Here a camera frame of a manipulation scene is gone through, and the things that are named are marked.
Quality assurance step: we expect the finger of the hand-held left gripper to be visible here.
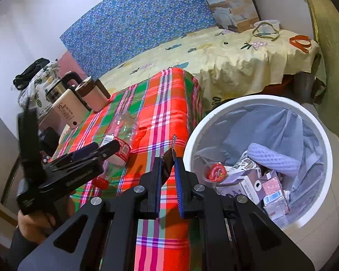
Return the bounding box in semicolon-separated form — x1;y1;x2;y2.
59;140;122;173
49;142;100;168

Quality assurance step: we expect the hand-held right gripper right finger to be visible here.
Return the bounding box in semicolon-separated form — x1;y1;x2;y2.
174;157;316;271

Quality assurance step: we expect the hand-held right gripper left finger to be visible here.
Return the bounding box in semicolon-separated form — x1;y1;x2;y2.
17;157;163;271

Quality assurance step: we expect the clear plastic bottle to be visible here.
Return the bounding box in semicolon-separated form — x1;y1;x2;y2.
94;110;140;189

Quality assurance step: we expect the small dark wrapper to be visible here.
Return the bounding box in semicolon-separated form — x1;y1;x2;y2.
160;134;177;187

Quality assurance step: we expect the white round trash bin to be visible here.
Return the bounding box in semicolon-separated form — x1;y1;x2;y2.
183;94;334;229

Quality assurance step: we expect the person's left forearm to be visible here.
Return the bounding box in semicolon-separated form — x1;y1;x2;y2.
3;226;43;271

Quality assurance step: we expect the person's left hand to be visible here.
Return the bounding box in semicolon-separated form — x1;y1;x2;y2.
17;198;77;245

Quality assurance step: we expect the cream electric kettle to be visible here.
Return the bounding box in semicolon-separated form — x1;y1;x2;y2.
52;88;88;127

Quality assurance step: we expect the brown thermos cup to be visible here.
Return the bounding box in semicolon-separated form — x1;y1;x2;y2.
75;76;109;113

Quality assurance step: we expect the purple drink carton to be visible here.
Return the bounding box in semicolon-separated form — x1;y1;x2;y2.
217;172;267;204

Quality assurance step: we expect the pineapple print cloth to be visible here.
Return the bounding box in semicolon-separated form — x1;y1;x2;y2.
18;62;63;110

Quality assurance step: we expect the red green plaid tablecloth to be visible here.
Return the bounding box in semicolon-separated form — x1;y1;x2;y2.
49;68;204;271

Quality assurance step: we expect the black bag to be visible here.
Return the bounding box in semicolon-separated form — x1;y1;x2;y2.
13;58;51;91

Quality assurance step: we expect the pink drink carton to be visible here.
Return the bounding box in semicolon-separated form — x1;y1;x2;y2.
261;172;290;221

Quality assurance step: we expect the pale blue waffle cloth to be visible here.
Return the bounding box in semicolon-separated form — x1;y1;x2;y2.
247;143;300;178

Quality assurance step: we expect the blue floral headboard cover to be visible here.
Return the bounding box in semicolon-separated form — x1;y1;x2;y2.
59;0;218;77

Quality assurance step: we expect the yellow printed bed sheet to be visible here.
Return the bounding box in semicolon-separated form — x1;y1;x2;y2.
97;28;321;110

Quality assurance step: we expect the red plastic basin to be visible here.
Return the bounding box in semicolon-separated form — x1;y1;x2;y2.
274;73;296;86

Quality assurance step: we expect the grey plastic bin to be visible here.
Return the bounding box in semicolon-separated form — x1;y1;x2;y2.
294;73;314;102

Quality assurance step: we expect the white bowl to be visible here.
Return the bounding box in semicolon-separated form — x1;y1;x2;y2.
254;20;281;34

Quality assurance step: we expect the printed cardboard box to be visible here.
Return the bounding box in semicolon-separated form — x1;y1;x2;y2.
196;0;260;33

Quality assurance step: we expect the yellow-green curtain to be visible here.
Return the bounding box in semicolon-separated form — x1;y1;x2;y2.
282;0;339;144

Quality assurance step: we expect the white cabinet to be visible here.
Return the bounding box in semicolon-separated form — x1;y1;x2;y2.
250;0;314;38

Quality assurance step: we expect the steel kettle with black handle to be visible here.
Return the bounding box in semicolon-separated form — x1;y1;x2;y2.
45;71;81;105

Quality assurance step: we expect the orange strap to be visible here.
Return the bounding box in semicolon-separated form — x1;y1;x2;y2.
289;35;313;54

